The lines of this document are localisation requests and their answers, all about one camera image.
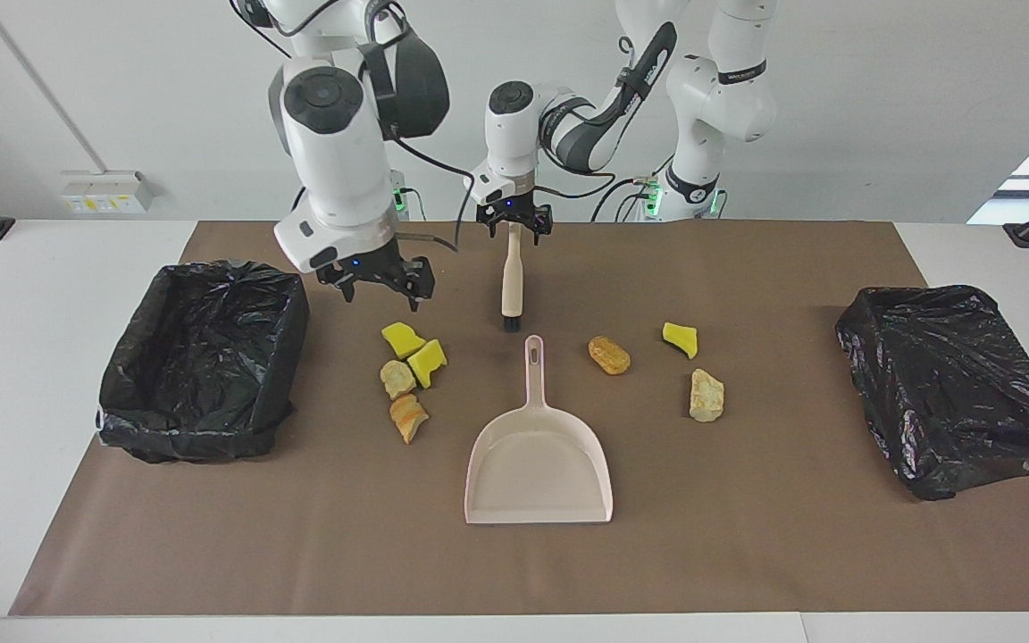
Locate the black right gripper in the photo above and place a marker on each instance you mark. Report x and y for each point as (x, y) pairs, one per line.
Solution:
(372, 266)

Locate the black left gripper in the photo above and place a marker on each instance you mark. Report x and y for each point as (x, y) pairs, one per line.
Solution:
(507, 210)

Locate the beige hand brush black bristles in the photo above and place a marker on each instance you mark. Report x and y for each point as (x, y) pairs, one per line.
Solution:
(512, 277)

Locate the beige sponge chunk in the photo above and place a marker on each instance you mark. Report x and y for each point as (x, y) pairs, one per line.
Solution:
(706, 396)
(397, 379)

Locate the orange striped sponge chunk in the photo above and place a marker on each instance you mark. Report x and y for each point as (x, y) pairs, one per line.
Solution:
(409, 418)

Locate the brown oval sponge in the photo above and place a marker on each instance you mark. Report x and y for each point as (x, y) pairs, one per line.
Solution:
(609, 355)

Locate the yellow green sponge piece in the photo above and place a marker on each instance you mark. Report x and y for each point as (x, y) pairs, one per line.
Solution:
(680, 339)

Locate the pale pink plastic dustpan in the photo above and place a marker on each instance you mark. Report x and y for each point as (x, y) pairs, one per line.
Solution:
(537, 464)

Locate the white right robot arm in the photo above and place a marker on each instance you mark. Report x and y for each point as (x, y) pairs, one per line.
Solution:
(336, 161)

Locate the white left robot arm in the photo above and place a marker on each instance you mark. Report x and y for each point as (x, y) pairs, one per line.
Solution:
(711, 98)

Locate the black bag lined bin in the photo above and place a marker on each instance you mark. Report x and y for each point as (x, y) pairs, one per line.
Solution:
(202, 357)
(952, 384)

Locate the brown paper table mat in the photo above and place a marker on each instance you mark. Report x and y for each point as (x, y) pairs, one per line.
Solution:
(514, 572)

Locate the white wall socket box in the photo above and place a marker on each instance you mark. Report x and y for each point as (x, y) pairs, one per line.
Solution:
(108, 192)

